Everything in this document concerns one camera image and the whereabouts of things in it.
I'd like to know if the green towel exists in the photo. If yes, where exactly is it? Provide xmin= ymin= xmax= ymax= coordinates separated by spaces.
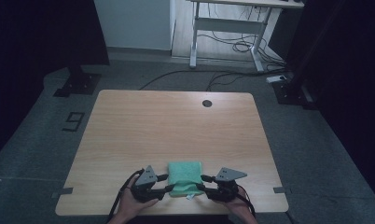
xmin=167 ymin=161 xmax=205 ymax=201

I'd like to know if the right hand-held gripper black cable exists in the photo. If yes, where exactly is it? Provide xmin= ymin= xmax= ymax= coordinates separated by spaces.
xmin=235 ymin=184 xmax=257 ymax=217

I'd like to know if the black tape floor mark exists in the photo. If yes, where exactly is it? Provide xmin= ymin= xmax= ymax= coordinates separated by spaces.
xmin=62 ymin=111 xmax=86 ymax=133

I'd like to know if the white desk frame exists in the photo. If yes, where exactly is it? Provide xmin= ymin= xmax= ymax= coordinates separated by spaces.
xmin=187 ymin=0 xmax=305 ymax=73

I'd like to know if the dark curtain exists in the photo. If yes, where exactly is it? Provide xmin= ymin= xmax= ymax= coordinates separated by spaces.
xmin=0 ymin=0 xmax=111 ymax=163
xmin=284 ymin=0 xmax=375 ymax=208

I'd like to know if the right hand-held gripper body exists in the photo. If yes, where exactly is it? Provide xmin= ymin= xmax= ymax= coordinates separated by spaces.
xmin=206 ymin=166 xmax=248 ymax=203

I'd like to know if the grey tape strip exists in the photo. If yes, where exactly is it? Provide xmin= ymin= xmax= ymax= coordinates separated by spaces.
xmin=272 ymin=186 xmax=293 ymax=195
xmin=50 ymin=187 xmax=75 ymax=200

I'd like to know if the hand-held gripper black cable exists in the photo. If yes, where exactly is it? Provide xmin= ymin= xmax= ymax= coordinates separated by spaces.
xmin=235 ymin=184 xmax=257 ymax=217
xmin=108 ymin=168 xmax=146 ymax=224

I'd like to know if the person's right hand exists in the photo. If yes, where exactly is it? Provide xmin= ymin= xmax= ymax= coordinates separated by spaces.
xmin=219 ymin=186 xmax=256 ymax=219

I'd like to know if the white power strip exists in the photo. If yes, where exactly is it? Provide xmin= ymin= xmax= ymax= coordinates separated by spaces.
xmin=266 ymin=75 xmax=288 ymax=84

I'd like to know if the black stand base left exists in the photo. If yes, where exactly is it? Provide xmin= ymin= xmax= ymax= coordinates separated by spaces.
xmin=52 ymin=64 xmax=103 ymax=98

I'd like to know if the tangle of black cables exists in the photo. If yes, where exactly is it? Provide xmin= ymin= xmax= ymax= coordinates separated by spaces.
xmin=197 ymin=3 xmax=286 ymax=68

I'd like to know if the black stand with grey edge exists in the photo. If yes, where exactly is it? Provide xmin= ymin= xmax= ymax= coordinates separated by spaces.
xmin=271 ymin=69 xmax=318 ymax=110

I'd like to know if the person's left hand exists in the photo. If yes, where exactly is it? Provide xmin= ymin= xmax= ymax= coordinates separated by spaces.
xmin=115 ymin=186 xmax=160 ymax=221

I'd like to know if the long black floor cable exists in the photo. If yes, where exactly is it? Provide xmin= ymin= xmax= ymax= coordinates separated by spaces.
xmin=138 ymin=69 xmax=290 ymax=92

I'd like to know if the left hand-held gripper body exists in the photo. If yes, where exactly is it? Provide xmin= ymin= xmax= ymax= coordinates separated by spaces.
xmin=132 ymin=164 xmax=165 ymax=203

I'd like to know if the left hand-held gripper black cable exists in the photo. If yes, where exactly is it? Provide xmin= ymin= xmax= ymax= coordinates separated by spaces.
xmin=108 ymin=168 xmax=146 ymax=224

